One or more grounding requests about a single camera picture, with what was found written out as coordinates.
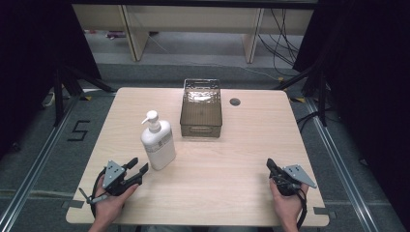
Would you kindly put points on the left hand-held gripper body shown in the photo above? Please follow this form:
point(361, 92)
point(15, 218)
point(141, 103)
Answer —
point(113, 175)

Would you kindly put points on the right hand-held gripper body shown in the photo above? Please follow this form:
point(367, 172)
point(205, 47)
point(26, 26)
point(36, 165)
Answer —
point(290, 180)

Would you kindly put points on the person's left hand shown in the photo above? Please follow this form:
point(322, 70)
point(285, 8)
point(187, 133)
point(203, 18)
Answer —
point(110, 203)

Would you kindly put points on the person's right hand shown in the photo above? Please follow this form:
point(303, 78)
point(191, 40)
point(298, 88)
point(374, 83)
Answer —
point(286, 208)

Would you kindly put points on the white pump bottle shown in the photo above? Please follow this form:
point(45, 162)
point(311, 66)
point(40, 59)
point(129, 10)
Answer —
point(158, 143)

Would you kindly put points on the grey tape strip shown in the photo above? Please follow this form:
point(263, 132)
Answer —
point(325, 211)
point(73, 203)

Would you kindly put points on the yellow tape mark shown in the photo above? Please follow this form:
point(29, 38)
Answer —
point(86, 97)
point(298, 100)

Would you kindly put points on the clear brown plastic basket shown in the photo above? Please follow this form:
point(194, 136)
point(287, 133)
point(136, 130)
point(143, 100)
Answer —
point(201, 111)

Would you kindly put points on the black metal stand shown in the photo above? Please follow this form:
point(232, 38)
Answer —
point(320, 93)
point(59, 93)

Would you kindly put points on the dark curtain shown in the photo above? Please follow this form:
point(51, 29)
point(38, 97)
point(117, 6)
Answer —
point(35, 58)
point(367, 80)

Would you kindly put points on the aluminium floor rail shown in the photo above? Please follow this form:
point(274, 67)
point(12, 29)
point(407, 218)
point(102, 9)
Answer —
point(338, 161)
point(35, 161)

